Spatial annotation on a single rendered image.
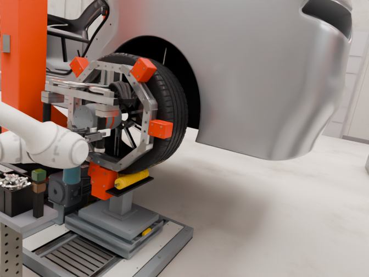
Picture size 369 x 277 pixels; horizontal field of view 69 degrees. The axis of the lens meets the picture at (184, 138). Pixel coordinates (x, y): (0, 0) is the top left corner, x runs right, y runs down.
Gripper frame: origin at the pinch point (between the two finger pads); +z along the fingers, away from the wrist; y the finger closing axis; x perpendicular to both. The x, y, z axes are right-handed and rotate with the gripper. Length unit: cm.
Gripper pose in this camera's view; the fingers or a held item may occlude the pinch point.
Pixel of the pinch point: (100, 132)
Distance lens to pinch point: 119.4
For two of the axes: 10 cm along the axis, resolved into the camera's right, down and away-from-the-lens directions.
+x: 1.4, -9.6, -2.3
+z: 4.5, -1.4, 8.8
